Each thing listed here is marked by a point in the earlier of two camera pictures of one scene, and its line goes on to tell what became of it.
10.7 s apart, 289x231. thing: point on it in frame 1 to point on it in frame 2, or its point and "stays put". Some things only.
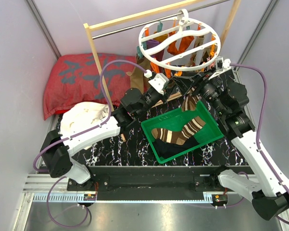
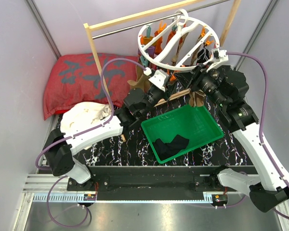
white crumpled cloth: (81, 114) stays put
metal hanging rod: (109, 32) stays put
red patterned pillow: (72, 79) stays put
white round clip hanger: (180, 44) stays put
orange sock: (185, 43) to (158, 47)
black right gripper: (186, 83) to (199, 75)
